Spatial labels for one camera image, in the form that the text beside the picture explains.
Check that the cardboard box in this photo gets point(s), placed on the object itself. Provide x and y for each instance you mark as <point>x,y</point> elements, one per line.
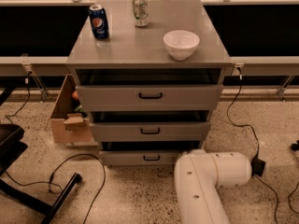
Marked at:
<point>67,125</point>

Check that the grey middle drawer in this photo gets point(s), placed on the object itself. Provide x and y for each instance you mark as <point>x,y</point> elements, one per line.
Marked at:
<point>156,131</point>

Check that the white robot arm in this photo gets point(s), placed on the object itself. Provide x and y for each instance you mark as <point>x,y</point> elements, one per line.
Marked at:
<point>198,175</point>

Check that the white ceramic bowl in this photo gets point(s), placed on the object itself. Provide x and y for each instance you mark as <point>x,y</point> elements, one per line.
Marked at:
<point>181,44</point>

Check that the grey top drawer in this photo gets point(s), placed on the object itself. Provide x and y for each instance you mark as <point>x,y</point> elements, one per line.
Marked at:
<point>149,98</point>

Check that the black caster wheel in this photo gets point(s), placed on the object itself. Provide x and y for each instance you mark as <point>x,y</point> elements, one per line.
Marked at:
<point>295,146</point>

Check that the white green soda can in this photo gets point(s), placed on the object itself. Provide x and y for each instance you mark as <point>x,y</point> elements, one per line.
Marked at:
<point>140,10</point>

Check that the orange fruit in box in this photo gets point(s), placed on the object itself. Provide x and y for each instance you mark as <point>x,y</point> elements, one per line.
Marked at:
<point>75,95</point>

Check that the blue Pepsi can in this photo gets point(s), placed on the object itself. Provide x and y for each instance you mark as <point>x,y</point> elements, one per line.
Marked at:
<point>99,22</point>

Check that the grey drawer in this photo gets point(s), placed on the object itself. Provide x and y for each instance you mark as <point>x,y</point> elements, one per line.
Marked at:
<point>149,98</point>
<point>156,131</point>
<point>144,153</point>

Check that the grey bottom drawer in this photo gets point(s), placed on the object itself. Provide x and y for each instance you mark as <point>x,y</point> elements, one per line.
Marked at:
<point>144,153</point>

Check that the grey drawer cabinet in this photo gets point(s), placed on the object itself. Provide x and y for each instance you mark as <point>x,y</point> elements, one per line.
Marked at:
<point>134,56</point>

